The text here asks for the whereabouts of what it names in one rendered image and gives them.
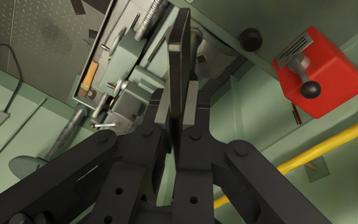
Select grey carriage handwheel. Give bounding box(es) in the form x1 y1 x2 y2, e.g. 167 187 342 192
108 26 127 57

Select grey small crank handle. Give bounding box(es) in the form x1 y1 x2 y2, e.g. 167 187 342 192
105 78 130 92

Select orange handled brush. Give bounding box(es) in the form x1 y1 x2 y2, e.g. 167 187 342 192
78 61 99 98

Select green lathe body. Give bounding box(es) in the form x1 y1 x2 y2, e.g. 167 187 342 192
0 0 358 224

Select grey tool post block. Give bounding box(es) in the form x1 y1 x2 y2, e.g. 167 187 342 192
107 89 144 135

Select black round knob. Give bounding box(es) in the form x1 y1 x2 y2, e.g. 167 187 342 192
239 27 263 53

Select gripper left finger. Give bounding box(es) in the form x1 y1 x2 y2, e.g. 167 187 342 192
0 86 172 224

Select grey green round handwheel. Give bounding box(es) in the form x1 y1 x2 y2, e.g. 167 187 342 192
8 155 49 181

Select green lathe carriage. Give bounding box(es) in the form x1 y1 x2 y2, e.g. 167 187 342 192
98 28 166 99

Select brown small strips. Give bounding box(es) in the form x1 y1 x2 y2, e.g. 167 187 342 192
290 102 303 125

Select small steel lever black ball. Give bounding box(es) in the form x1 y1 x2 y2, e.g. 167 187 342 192
89 120 120 129

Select black cable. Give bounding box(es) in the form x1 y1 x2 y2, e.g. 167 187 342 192
0 43 23 113

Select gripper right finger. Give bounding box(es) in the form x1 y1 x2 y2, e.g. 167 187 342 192
172 80 333 224

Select grey chip tray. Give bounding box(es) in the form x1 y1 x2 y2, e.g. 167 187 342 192
72 0 170 110

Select silver threaded lead screw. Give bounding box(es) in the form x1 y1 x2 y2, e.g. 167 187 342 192
134 0 165 42

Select grey green flat plate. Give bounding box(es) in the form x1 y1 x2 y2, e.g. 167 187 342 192
304 155 331 184

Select grey steel chuck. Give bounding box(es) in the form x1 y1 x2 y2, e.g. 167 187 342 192
192 27 239 79

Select red control box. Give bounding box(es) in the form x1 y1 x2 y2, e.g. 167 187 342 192
273 26 358 120

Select steel rod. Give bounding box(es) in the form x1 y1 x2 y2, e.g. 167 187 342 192
91 93 110 119

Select dark lever handle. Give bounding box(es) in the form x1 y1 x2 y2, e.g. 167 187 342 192
166 8 192 168

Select grey slotted gate plate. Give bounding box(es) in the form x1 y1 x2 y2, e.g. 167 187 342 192
276 31 314 70

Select dark steel shaft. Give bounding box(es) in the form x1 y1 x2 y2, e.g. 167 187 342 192
44 107 88 162

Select grey lever black ball knob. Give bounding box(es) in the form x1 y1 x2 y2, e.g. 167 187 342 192
288 53 322 99

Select yellow pipe rail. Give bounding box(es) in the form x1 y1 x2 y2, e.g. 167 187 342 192
214 123 358 210

